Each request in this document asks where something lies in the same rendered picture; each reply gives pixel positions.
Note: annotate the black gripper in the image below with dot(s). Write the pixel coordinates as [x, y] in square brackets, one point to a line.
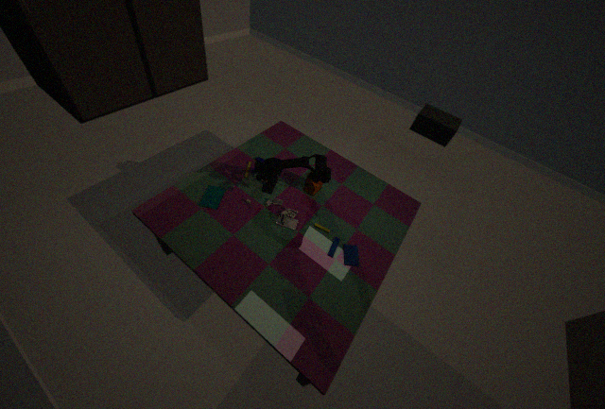
[270, 183]

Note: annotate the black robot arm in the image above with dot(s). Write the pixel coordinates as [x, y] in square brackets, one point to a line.
[274, 165]

